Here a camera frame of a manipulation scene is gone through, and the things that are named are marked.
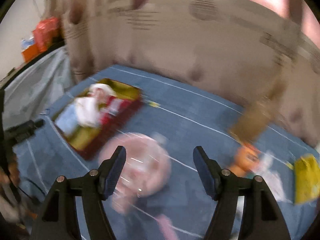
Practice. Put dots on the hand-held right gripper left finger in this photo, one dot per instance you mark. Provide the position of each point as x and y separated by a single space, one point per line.
113 172

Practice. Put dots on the white plastic bag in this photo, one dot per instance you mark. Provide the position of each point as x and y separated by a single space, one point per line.
37 85

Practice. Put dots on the white sock with red trim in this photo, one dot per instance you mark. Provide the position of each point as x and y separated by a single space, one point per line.
111 108

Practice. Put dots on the red metal tin box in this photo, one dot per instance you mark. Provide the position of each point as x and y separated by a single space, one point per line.
125 120

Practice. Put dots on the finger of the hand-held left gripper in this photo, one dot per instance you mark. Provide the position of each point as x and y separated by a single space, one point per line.
26 130

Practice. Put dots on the long white sock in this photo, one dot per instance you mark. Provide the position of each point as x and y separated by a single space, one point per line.
88 112

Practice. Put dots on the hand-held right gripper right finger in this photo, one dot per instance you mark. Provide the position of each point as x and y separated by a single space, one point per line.
203 172

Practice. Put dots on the orange big-eyed toy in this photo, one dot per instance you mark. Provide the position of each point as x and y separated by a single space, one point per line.
246 160

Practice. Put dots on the pink ceramic mug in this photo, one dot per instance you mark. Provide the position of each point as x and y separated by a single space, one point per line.
145 160

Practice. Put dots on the light blue towel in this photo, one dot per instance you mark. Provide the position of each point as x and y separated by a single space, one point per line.
67 120

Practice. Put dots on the orange plastic bag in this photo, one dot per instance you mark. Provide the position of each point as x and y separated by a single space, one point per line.
46 33

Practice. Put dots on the blue checked tablecloth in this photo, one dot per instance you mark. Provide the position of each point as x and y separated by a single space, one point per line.
190 130

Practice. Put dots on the brown paper bag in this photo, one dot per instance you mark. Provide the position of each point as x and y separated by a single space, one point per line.
260 115

